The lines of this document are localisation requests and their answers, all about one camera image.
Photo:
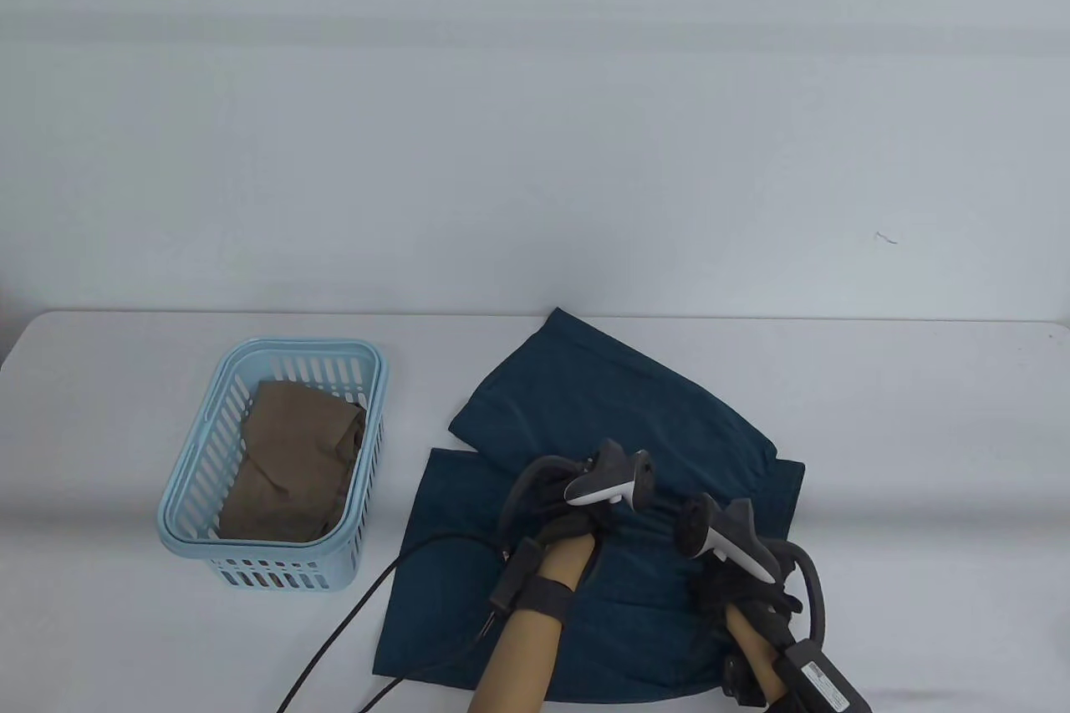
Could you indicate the brown folded cloth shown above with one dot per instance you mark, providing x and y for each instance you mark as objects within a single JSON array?
[{"x": 284, "y": 454}]

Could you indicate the person's right hand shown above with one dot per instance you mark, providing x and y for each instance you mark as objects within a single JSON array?
[{"x": 736, "y": 588}]

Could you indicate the grey white left controller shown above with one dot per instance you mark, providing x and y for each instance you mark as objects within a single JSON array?
[{"x": 610, "y": 479}]

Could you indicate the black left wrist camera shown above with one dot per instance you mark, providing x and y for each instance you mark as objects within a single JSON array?
[{"x": 514, "y": 579}]

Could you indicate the light blue plastic basket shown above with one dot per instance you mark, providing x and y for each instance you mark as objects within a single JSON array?
[{"x": 188, "y": 529}]

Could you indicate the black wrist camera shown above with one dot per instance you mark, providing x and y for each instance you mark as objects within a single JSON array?
[
  {"x": 823, "y": 675},
  {"x": 514, "y": 579}
]

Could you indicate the person's left hand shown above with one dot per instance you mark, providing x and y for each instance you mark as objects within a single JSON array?
[{"x": 560, "y": 529}]

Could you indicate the teal shorts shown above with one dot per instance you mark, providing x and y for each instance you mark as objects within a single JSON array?
[{"x": 585, "y": 387}]

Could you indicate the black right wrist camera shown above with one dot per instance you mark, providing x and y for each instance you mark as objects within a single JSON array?
[{"x": 823, "y": 675}]

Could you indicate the person's left forearm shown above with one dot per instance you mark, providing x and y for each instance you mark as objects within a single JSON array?
[{"x": 535, "y": 646}]

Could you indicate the person's right forearm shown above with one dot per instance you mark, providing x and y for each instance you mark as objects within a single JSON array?
[{"x": 752, "y": 646}]

